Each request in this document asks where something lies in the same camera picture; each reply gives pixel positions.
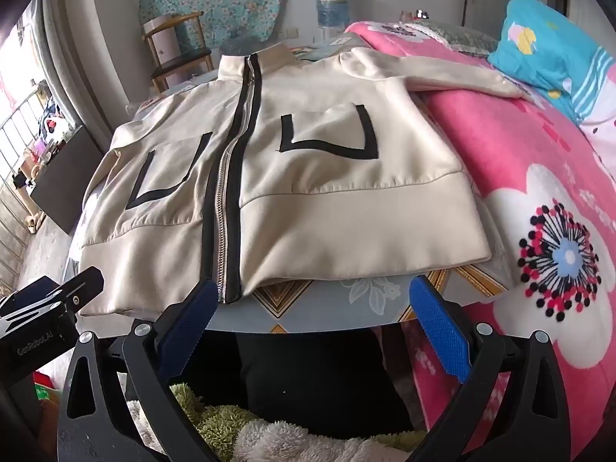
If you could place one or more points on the pink round box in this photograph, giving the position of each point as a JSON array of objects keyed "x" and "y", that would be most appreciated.
[{"x": 163, "y": 38}]

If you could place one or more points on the wooden chair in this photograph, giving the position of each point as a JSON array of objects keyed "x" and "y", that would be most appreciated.
[{"x": 180, "y": 60}]

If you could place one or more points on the blue cartoon pillow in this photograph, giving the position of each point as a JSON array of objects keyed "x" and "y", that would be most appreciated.
[{"x": 544, "y": 53}]

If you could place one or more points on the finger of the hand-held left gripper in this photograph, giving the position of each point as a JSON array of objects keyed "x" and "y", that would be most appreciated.
[{"x": 82, "y": 286}]

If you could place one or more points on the grey curtain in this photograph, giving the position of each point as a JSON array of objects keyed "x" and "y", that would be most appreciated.
[{"x": 82, "y": 57}]

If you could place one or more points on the small red bottle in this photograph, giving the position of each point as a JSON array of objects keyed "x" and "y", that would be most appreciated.
[{"x": 422, "y": 14}]

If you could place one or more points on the blue water bottle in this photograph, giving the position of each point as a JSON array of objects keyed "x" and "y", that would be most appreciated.
[{"x": 332, "y": 5}]

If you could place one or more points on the white water dispenser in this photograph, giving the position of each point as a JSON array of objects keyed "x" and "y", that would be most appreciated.
[{"x": 329, "y": 33}]

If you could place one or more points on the teal floral hanging cloth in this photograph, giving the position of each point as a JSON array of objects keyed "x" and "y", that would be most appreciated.
[{"x": 231, "y": 0}]

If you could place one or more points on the fuzzy green white robe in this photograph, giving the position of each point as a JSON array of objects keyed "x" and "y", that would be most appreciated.
[{"x": 269, "y": 438}]

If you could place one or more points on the fruit print tablecloth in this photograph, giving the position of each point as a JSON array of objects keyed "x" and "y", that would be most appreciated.
[{"x": 337, "y": 298}]

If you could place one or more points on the grey plastic bin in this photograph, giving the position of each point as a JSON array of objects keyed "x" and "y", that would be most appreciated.
[{"x": 240, "y": 45}]

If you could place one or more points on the red bag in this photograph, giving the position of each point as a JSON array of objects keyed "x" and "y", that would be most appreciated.
[{"x": 43, "y": 381}]

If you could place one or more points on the metal window railing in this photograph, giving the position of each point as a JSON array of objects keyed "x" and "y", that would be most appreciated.
[{"x": 21, "y": 111}]

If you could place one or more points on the grey lace cloth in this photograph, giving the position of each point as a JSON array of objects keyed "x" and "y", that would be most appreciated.
[{"x": 462, "y": 36}]

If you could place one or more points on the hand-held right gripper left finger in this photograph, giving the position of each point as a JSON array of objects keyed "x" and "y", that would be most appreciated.
[{"x": 187, "y": 317}]

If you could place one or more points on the pink floral blanket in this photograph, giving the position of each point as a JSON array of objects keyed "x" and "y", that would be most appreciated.
[{"x": 481, "y": 154}]

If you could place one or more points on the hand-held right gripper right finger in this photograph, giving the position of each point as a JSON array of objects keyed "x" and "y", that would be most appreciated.
[{"x": 440, "y": 327}]

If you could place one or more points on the cream zip jacket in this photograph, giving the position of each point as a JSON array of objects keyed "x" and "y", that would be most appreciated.
[{"x": 313, "y": 192}]

